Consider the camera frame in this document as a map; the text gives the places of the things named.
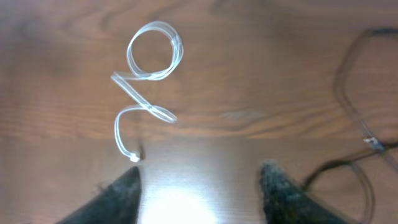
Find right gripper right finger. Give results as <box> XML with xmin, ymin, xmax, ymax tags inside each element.
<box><xmin>259</xmin><ymin>161</ymin><xmax>356</xmax><ymax>224</ymax></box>

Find white usb cable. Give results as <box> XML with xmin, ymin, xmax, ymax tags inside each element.
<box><xmin>110</xmin><ymin>20</ymin><xmax>185</xmax><ymax>163</ymax></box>

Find black usb cable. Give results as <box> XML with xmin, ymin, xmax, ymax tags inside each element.
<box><xmin>301</xmin><ymin>27</ymin><xmax>398</xmax><ymax>224</ymax></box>

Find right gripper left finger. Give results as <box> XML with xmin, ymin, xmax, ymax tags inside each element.
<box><xmin>58</xmin><ymin>167</ymin><xmax>142</xmax><ymax>224</ymax></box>

